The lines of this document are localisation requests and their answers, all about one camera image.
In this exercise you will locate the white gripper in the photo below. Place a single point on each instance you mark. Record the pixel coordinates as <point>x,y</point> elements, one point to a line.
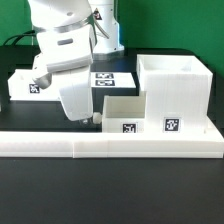
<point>75,94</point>

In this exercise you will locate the white front drawer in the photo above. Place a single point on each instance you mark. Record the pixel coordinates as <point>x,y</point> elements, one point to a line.
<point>122,114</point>

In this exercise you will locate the white drawer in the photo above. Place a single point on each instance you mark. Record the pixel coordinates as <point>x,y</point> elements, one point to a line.
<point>122,114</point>
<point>22,88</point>

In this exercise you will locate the white drawer cabinet box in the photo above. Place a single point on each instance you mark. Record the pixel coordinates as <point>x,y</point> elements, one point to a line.
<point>177,90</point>

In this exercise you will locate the white rear drawer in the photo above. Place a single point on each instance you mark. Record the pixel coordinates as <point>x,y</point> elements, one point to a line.
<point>22,88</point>

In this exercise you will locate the white fiducial marker sheet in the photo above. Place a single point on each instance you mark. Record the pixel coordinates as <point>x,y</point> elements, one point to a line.
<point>112,80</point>

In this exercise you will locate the white L-shaped fence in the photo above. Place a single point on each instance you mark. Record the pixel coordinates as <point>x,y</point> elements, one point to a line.
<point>29,144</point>

